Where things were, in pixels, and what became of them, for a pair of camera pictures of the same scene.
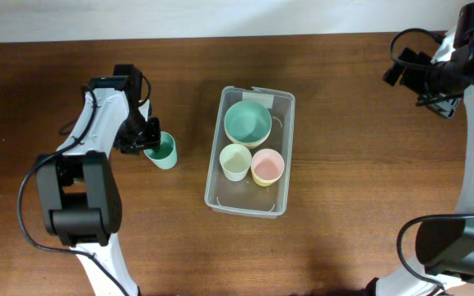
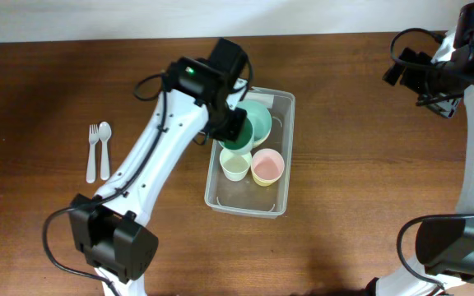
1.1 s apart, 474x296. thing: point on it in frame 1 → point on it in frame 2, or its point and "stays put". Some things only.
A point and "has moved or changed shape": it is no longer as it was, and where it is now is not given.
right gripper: [443, 106] stays put
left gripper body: [140, 133] → [229, 127]
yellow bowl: [250, 145] stays put
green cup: [165, 156] has moved or changed shape
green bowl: [248, 122] stays put
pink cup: [267, 165] stays put
